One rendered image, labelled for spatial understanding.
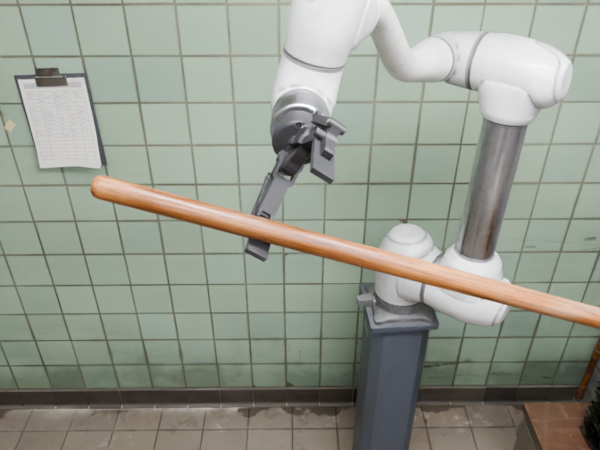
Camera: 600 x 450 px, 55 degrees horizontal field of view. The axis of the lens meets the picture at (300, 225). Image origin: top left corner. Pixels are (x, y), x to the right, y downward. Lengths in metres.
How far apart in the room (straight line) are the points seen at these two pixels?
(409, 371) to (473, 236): 0.59
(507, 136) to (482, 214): 0.21
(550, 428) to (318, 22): 1.64
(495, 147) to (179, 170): 1.11
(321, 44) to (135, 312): 1.80
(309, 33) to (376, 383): 1.30
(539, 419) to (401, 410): 0.46
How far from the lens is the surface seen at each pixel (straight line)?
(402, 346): 1.83
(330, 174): 0.67
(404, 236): 1.63
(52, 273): 2.47
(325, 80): 0.92
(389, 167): 2.05
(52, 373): 2.88
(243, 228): 0.73
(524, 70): 1.33
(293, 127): 0.83
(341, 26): 0.89
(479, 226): 1.50
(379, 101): 1.94
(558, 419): 2.21
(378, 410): 2.03
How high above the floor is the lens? 2.20
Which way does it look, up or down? 34 degrees down
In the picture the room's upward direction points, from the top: straight up
